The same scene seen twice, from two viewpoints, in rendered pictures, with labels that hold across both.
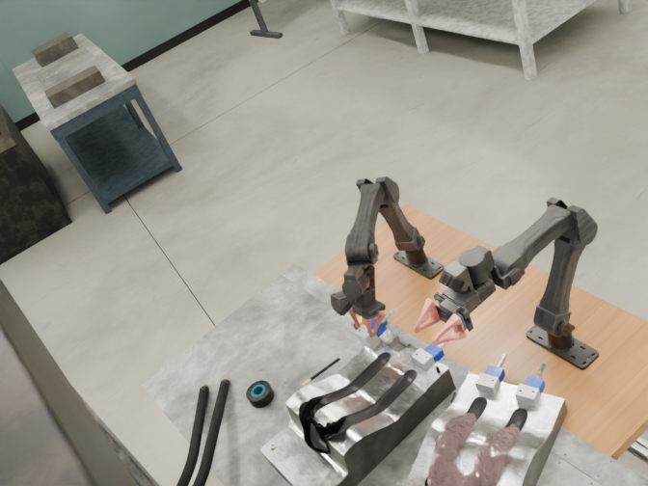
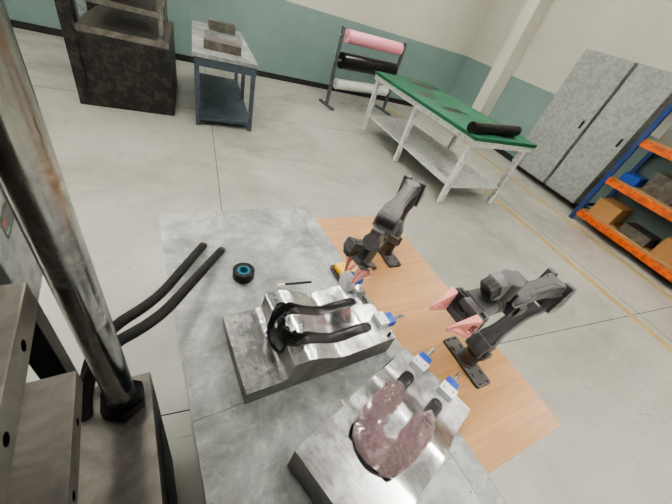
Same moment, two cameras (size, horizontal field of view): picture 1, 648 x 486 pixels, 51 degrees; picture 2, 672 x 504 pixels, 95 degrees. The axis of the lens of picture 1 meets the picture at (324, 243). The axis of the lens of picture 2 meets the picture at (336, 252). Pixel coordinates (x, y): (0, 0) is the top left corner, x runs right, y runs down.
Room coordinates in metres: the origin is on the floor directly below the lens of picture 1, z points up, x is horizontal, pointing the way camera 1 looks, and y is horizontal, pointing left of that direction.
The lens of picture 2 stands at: (0.64, 0.28, 1.70)
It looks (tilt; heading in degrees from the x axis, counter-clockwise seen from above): 39 degrees down; 344
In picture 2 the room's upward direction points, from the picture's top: 19 degrees clockwise
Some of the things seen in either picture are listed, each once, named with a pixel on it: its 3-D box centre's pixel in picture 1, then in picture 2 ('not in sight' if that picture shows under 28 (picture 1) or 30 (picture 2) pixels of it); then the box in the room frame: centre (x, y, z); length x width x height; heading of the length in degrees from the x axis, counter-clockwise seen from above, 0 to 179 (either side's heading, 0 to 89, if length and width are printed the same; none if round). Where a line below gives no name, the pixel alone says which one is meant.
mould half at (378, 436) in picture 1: (353, 410); (312, 328); (1.23, 0.11, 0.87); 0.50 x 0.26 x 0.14; 114
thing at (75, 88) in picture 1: (88, 109); (220, 68); (5.64, 1.35, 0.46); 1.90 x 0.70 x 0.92; 16
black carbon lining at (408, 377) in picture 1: (355, 397); (321, 320); (1.23, 0.09, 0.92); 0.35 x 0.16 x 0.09; 114
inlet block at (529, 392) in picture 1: (535, 383); (451, 383); (1.09, -0.35, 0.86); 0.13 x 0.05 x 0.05; 132
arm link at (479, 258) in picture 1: (487, 267); (508, 292); (1.14, -0.32, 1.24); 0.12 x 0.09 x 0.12; 111
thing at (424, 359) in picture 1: (436, 351); (389, 319); (1.29, -0.16, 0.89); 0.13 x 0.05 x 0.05; 114
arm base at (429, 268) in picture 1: (416, 254); (387, 246); (1.77, -0.27, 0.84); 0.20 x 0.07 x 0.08; 21
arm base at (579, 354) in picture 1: (559, 336); (470, 355); (1.21, -0.49, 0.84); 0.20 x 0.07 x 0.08; 21
